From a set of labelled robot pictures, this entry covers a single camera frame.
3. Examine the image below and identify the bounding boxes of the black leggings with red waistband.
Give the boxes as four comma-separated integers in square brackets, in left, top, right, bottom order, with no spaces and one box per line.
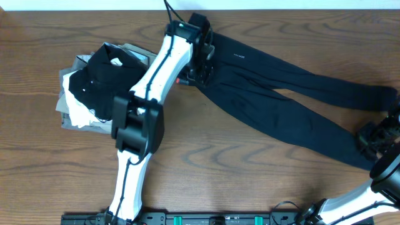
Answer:
[177,33,398,170]

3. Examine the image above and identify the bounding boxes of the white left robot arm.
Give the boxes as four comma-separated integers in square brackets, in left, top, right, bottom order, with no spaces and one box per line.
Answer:
[104,13,214,224]

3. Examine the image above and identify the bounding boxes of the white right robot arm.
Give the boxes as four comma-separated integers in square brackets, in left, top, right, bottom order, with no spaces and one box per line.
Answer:
[295,99,399,225]

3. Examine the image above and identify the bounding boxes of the black polo shirt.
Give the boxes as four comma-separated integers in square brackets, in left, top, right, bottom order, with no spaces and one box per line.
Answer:
[68,44,147,121]

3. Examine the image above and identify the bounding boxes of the white t-shirt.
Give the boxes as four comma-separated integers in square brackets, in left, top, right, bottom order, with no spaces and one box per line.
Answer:
[63,58,119,127]

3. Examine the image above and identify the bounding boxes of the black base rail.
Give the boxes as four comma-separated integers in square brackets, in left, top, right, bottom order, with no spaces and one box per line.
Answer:
[61,211,374,225]

